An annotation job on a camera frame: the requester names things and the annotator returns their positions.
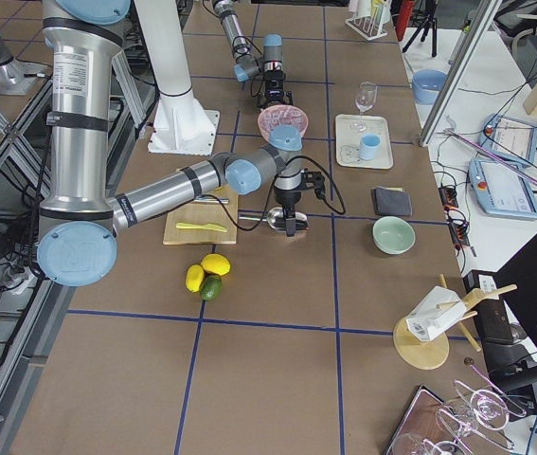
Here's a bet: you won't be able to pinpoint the cream bear tray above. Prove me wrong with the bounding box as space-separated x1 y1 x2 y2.
335 114 393 170

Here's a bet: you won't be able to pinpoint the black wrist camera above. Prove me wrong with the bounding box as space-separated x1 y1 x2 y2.
302 170 326 201

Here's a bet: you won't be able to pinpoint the black monitor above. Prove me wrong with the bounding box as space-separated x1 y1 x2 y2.
464 233 537 391

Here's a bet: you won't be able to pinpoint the blue bowl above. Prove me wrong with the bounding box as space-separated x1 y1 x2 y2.
411 69 447 105

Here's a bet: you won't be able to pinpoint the steel cylinder tool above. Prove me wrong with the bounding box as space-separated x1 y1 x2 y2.
194 194 230 205

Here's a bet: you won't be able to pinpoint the pink bowl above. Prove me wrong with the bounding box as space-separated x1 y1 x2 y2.
257 104 310 142

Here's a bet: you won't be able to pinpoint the dark tray with glasses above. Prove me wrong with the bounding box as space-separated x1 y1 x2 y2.
384 358 527 454

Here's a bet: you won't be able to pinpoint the green bowl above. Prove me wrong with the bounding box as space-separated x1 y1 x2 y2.
372 216 416 255

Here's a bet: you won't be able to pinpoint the light blue cup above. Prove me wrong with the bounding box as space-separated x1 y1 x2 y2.
359 134 381 161

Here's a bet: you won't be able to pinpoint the white wire cup rack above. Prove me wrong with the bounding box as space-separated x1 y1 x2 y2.
345 0 391 41

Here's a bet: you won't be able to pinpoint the wooden mug tree stand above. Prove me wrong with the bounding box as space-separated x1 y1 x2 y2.
393 275 517 371

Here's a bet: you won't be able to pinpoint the aluminium frame post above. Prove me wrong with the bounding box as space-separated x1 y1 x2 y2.
419 0 503 147

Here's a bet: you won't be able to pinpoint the near teach pendant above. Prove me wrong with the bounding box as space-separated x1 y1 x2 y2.
468 158 537 220

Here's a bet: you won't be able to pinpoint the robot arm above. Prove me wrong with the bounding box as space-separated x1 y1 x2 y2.
211 0 294 109
37 1 302 286

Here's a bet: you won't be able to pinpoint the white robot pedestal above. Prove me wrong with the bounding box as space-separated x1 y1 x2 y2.
135 1 220 156

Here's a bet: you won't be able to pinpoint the far teach pendant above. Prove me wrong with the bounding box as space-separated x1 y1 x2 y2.
479 115 537 167

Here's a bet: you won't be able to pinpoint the teach pendant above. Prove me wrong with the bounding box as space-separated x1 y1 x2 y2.
468 158 537 220
479 115 537 167

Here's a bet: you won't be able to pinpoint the wooden cutting board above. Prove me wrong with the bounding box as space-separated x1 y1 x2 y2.
163 185 239 246

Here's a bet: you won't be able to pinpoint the yellow plastic knife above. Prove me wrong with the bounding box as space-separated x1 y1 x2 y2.
175 222 228 233

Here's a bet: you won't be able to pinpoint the black tripod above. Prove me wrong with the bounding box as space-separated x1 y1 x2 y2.
402 0 439 58

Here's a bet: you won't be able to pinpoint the grey yellow cloth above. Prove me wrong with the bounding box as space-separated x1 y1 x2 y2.
371 187 413 216

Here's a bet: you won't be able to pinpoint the red cylinder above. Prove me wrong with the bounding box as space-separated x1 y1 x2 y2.
395 0 415 42

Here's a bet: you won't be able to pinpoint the clear ice cubes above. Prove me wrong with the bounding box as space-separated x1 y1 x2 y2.
261 106 305 132

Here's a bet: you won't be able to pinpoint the yellow lemon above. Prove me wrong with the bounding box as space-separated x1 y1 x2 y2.
201 253 231 276
185 264 206 293

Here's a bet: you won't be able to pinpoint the white carton on stand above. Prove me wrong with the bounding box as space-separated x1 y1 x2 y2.
404 286 466 342

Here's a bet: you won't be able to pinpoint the clear wine glass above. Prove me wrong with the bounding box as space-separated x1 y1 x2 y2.
350 82 378 132

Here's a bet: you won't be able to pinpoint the metal ice scoop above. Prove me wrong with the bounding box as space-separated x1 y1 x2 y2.
239 207 309 232

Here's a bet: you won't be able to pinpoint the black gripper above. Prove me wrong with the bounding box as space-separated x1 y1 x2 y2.
257 89 293 109
275 187 302 237

